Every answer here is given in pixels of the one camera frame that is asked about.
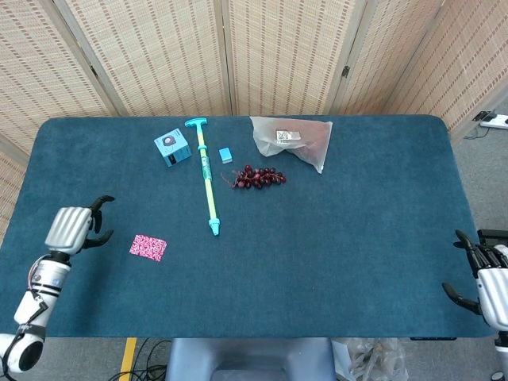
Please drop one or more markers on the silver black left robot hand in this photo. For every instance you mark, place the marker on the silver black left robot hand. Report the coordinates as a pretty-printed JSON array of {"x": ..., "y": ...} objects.
[{"x": 67, "y": 230}]

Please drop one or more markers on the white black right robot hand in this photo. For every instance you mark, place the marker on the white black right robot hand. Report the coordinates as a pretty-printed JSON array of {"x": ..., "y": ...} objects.
[{"x": 494, "y": 293}]

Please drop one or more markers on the pink patterned playing card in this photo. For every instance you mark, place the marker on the pink patterned playing card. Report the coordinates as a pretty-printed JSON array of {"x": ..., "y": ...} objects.
[{"x": 148, "y": 248}]

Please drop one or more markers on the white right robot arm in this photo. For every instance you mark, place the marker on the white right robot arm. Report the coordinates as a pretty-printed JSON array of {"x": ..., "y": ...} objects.
[{"x": 503, "y": 337}]

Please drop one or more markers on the black box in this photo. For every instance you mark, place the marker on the black box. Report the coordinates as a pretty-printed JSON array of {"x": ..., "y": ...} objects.
[{"x": 494, "y": 235}]

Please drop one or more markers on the woven bamboo screen panel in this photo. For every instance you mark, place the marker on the woven bamboo screen panel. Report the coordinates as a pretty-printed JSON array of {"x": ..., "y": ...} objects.
[
  {"x": 381, "y": 55},
  {"x": 10, "y": 186},
  {"x": 468, "y": 59},
  {"x": 39, "y": 71},
  {"x": 158, "y": 55},
  {"x": 285, "y": 55}
]

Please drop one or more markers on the light blue cardboard box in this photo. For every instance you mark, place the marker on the light blue cardboard box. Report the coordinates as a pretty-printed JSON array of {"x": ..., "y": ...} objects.
[{"x": 170, "y": 148}]

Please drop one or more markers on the yellow floor tape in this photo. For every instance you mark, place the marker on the yellow floor tape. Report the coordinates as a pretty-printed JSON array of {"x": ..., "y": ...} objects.
[{"x": 128, "y": 357}]

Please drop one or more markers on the crumpled clear plastic bag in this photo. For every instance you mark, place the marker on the crumpled clear plastic bag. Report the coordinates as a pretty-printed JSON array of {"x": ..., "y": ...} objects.
[{"x": 369, "y": 361}]

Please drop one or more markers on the green blue toy water pump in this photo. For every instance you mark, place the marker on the green blue toy water pump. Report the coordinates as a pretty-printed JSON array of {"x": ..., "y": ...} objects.
[{"x": 209, "y": 190}]

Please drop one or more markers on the white power strip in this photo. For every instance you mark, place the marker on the white power strip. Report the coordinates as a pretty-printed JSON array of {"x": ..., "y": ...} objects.
[{"x": 496, "y": 121}]

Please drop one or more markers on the small blue white cube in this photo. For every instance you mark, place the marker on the small blue white cube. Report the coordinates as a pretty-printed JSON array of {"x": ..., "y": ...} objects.
[{"x": 225, "y": 155}]

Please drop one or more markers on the teal blue table cloth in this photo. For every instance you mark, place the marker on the teal blue table cloth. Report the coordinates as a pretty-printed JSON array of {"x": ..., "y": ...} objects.
[{"x": 317, "y": 246}]

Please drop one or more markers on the dark red grape bunch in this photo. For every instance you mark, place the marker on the dark red grape bunch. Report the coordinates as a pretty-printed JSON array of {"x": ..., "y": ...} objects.
[{"x": 258, "y": 179}]

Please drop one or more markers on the translucent plastic bag with contents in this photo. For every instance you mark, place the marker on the translucent plastic bag with contents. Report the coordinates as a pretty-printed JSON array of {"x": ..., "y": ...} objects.
[{"x": 301, "y": 143}]

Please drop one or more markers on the black screen hinge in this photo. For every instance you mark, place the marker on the black screen hinge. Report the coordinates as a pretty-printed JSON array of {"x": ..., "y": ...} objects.
[{"x": 345, "y": 71}]

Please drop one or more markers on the grey blue robot pedestal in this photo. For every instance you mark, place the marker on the grey blue robot pedestal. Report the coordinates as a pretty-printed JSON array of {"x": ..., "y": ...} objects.
[{"x": 250, "y": 357}]

